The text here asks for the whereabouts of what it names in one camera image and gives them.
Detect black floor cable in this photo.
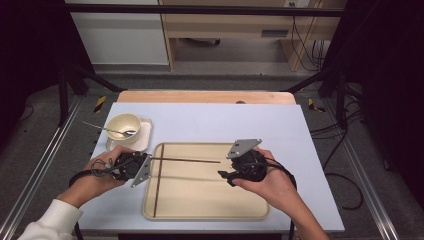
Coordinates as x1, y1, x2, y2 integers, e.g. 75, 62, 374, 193
309, 83, 365, 211

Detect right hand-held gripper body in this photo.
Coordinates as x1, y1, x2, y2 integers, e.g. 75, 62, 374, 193
225, 138, 269, 184

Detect person's left hand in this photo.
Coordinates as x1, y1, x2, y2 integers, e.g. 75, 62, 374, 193
61, 145, 136, 208

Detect metal spoon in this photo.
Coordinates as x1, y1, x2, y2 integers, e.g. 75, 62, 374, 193
82, 121, 138, 137

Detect black hanging cables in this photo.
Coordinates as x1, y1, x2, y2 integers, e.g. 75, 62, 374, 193
289, 14, 328, 73

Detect black curtain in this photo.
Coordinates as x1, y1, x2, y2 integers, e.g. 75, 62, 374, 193
324, 0, 424, 201
0, 0, 96, 151

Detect large beige tray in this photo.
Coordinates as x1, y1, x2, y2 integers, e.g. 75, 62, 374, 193
142, 142, 272, 222

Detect wooden table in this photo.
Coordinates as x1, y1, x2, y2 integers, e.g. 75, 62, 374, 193
116, 89, 297, 105

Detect aluminium floor rail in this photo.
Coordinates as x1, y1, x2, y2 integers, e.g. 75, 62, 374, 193
321, 98, 401, 240
0, 96, 84, 240

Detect light wooden desk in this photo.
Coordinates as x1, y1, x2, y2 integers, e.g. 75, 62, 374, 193
158, 0, 348, 73

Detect hand-held gripper cable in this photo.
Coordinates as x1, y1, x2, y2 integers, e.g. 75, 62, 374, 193
68, 158, 118, 240
253, 158, 299, 240

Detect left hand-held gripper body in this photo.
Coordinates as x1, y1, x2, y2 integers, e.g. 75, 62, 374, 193
111, 151, 153, 189

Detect black horizontal frame bar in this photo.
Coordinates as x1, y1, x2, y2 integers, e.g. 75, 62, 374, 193
64, 3, 346, 18

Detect right hand-held gripper cable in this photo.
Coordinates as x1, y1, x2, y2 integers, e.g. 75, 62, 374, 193
253, 158, 299, 240

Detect white wall socket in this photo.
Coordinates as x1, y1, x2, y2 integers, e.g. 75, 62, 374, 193
283, 0, 311, 8

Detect left hand-held gripper cable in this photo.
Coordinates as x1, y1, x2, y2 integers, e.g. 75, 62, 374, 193
68, 158, 118, 240

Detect white cabinet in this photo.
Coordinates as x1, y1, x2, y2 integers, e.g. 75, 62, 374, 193
64, 0, 169, 66

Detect black metal stand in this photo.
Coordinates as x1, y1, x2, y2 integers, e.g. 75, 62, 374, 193
283, 64, 349, 131
58, 63, 126, 128

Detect beige bowl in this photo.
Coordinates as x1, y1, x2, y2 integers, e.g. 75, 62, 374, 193
105, 113, 142, 145

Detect grey label on desk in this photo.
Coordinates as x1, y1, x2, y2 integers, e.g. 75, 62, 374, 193
260, 29, 290, 38

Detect person's right hand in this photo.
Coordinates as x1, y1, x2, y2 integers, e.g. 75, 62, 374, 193
232, 148, 298, 216

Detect small white square plate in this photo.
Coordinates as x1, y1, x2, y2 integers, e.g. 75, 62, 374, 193
105, 117, 154, 153

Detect yellow black tape strip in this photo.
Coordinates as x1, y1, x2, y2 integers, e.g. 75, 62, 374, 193
307, 97, 326, 113
93, 95, 108, 114

